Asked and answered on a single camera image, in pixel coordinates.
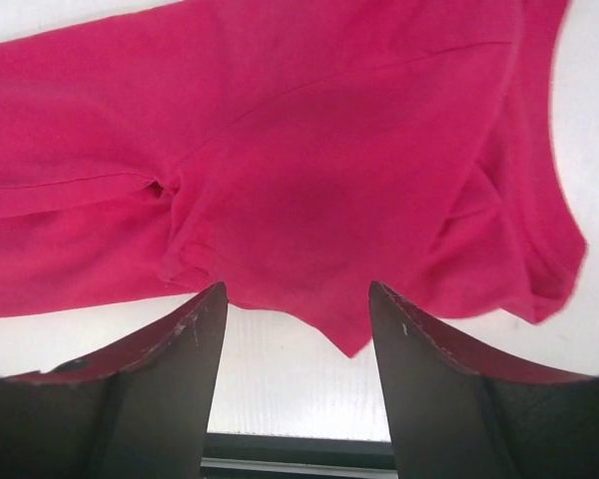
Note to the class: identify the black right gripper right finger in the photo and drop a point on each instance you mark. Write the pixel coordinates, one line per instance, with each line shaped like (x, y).
(459, 408)

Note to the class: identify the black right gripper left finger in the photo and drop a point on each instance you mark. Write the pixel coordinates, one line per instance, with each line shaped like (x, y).
(136, 408)

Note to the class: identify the crimson pink t shirt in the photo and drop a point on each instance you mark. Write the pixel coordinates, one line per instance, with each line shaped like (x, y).
(296, 151)

